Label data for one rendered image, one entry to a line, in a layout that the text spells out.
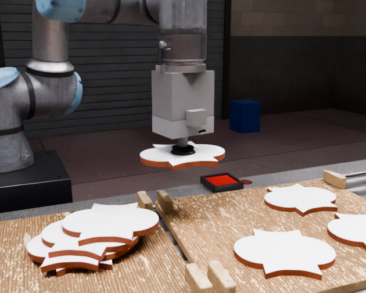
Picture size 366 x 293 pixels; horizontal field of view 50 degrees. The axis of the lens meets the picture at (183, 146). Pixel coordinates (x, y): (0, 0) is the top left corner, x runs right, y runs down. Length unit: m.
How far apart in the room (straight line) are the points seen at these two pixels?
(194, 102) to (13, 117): 0.51
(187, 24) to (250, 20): 5.72
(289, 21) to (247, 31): 0.81
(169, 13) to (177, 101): 0.13
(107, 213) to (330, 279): 0.35
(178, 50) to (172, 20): 0.04
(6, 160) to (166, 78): 0.51
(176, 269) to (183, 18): 0.37
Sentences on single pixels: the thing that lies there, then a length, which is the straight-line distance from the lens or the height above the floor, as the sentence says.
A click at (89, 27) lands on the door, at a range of 5.33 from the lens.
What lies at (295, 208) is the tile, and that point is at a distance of 0.78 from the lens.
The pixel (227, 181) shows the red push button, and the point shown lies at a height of 0.93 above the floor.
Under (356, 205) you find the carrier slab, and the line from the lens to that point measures 0.85.
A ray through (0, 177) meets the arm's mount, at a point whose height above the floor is 0.95.
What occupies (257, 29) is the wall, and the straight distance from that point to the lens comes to 6.40.
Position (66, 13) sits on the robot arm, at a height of 1.29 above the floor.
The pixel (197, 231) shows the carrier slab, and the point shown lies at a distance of 0.68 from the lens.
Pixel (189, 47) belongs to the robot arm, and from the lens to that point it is 0.62.
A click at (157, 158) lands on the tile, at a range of 0.64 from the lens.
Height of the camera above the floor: 1.26
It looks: 16 degrees down
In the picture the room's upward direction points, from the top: straight up
